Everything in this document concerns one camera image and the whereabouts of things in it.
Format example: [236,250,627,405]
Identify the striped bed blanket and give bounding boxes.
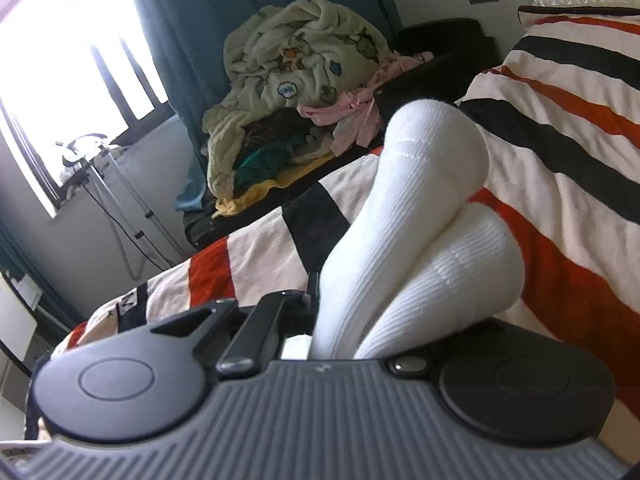
[56,6,639,462]

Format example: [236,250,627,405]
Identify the black armchair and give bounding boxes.
[374,18,499,122]

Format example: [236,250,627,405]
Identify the window with dark frame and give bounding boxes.
[1,0,174,210]

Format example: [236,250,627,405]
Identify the garment steamer stand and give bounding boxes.
[55,132,188,281]

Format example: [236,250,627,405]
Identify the teal curtain right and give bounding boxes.
[134,0,401,211]

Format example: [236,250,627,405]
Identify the green garment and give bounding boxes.
[234,145,292,188]

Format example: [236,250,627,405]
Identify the white sweatpants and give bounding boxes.
[307,99,525,361]

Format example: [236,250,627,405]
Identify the yellow towel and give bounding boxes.
[212,154,336,218]

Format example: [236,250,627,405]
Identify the pink garment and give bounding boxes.
[297,51,434,156]

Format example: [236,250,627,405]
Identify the white black chair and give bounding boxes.
[0,274,37,377]

